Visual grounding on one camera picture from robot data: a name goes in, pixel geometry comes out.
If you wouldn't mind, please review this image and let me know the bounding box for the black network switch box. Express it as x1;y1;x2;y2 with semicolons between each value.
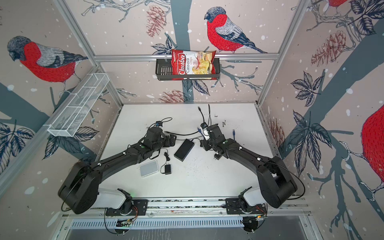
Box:
174;139;195;162

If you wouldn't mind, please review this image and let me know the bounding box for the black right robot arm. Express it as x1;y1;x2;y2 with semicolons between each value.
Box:
201;125;298;212

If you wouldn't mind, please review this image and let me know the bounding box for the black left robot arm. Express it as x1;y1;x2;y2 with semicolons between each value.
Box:
58;127;177;214

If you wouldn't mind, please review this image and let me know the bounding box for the red cassava chips bag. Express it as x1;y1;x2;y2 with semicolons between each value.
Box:
171;50;217;76

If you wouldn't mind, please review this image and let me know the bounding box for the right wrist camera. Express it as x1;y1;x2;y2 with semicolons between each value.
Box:
200;122;210;140

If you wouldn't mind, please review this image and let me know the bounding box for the black power adapter with cord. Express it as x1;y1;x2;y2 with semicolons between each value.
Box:
160;152;172;175

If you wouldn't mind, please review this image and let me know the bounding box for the white small switch box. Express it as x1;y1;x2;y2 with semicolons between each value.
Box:
139;161;159;178

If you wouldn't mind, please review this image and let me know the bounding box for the black ethernet cable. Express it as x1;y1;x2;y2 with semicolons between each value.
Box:
164;106;207;137

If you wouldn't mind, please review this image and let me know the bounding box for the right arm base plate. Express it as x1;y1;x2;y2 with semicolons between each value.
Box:
222;198;268;215

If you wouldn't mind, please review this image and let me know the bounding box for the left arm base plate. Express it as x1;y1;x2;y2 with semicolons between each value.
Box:
106;199;149;217

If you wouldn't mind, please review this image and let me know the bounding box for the black wall basket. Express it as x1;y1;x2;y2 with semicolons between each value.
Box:
155;58;221;81

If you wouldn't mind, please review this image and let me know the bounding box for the white wire mesh shelf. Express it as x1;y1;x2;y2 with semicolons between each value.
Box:
48;73;110;137

